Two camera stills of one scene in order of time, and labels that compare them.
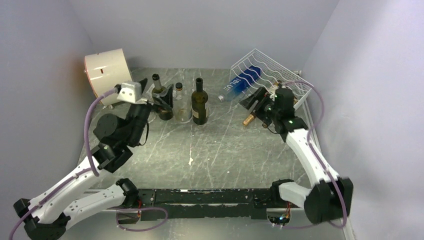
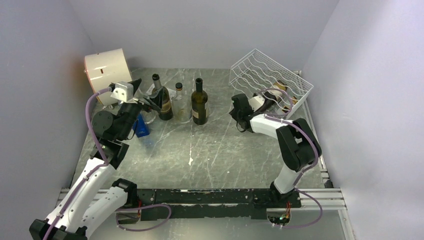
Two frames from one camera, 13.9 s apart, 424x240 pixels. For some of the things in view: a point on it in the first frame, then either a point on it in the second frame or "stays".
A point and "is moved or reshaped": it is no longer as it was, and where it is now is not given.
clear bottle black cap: (182, 104) stays
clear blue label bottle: (238, 85) is moved or reshaped
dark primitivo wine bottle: (157, 89) stays
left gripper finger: (165, 98) → (150, 102)
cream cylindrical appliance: (106, 70) stays
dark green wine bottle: (199, 99) stays
